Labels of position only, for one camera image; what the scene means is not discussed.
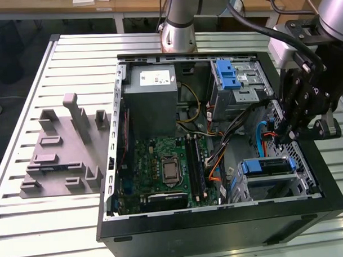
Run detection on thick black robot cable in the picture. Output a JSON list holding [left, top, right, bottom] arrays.
[[225, 0, 327, 75]]

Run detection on blue drive latch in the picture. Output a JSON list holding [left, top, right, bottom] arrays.
[[215, 60, 238, 91]]

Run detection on metal optical drive cage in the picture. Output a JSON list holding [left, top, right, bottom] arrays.
[[207, 56, 275, 123]]

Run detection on black graphics card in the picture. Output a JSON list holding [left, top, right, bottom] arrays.
[[139, 191, 190, 212]]

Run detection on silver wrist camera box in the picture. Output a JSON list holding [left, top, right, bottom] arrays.
[[268, 36, 300, 68]]

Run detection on blue SATA wire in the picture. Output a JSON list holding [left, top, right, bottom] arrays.
[[255, 119, 275, 160]]

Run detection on metal disk bay cage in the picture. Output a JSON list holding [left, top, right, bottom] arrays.
[[236, 155, 316, 203]]

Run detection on grey power supply unit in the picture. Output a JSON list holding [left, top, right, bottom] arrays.
[[121, 63, 180, 141]]

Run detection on orange wires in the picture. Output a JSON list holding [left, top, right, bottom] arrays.
[[207, 160, 224, 185]]

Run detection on silver CPU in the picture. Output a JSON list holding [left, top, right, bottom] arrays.
[[163, 161, 181, 182]]

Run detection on black PC case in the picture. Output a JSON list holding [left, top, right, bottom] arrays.
[[90, 46, 343, 257]]

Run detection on yellow and black wires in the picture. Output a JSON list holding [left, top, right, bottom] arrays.
[[176, 81, 202, 126]]

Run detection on grey parts rack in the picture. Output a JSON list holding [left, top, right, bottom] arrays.
[[15, 91, 115, 200]]

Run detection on multicolour power wire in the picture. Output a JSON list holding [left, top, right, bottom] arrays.
[[260, 130, 280, 159]]

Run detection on green motherboard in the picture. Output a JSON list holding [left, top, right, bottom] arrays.
[[115, 134, 222, 214]]

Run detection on wooden desk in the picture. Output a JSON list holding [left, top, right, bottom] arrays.
[[0, 0, 287, 42]]

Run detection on CPU socket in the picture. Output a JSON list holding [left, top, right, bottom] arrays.
[[160, 154, 184, 190]]

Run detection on black cable bundle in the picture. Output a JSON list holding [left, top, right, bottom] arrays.
[[203, 101, 277, 173]]

